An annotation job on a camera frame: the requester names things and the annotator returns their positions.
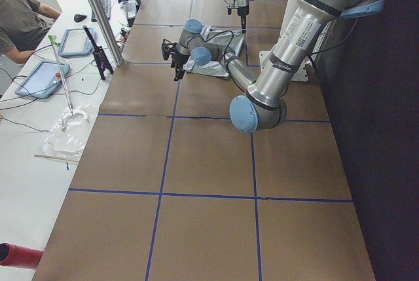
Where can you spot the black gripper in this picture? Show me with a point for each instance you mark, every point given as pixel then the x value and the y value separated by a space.
pixel 241 12
pixel 179 61

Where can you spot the striped polo shirt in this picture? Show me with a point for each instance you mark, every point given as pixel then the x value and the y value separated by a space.
pixel 208 59

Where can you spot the black keyboard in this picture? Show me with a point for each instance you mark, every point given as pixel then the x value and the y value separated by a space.
pixel 106 6

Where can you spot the upper teach pendant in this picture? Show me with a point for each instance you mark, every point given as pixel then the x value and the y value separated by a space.
pixel 75 43

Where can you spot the teach pendant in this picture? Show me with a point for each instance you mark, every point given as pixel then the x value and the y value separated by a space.
pixel 41 82
pixel 75 43

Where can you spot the black computer mouse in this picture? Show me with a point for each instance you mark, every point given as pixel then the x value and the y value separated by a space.
pixel 79 17

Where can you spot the silver metal rod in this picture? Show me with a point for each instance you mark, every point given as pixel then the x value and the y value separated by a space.
pixel 54 44

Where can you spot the clear plastic bag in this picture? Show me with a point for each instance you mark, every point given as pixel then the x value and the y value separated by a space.
pixel 69 135

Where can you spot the lower teach pendant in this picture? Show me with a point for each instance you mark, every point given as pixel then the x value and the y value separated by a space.
pixel 41 82

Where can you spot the wooden stick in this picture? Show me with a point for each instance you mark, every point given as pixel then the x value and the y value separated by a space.
pixel 55 158

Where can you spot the seated person in olive shirt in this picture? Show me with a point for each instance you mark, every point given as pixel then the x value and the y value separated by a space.
pixel 23 27

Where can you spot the red fire extinguisher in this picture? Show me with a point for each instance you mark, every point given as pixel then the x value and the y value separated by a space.
pixel 19 256

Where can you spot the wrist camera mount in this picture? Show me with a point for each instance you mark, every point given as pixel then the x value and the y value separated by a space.
pixel 167 49
pixel 231 7

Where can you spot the black camera stand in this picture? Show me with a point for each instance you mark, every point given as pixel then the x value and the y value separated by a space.
pixel 100 57

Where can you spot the aluminium frame post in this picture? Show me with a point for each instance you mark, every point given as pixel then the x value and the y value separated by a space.
pixel 106 30

